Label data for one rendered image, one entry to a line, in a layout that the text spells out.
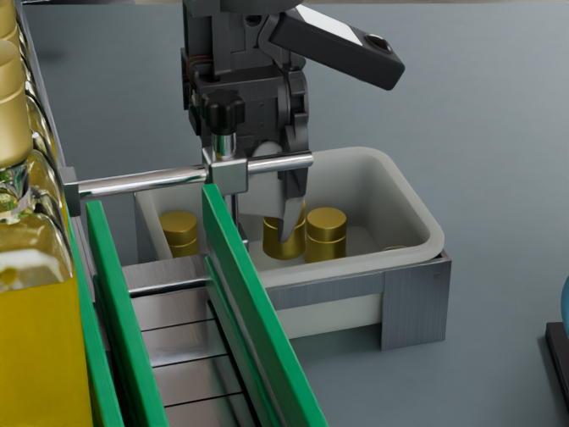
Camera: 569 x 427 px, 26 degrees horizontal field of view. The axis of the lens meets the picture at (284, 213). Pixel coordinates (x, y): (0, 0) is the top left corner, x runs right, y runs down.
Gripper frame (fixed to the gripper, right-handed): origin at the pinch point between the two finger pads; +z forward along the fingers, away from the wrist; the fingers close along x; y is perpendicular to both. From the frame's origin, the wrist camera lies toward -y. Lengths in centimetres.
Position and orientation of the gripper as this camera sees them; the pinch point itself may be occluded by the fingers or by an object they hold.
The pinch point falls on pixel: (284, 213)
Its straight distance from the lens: 99.0
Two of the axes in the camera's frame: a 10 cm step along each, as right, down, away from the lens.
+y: -9.6, 1.4, -2.3
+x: 2.7, 5.1, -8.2
